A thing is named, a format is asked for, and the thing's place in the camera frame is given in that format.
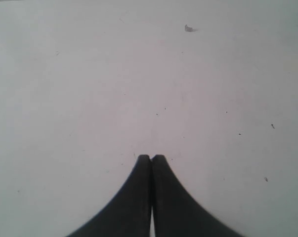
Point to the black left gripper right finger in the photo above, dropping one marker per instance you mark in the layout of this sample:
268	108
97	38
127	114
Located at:
175	212

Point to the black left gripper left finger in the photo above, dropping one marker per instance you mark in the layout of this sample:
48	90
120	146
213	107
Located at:
128	214

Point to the small clear plastic scrap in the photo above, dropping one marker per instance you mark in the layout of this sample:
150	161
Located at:
189	29

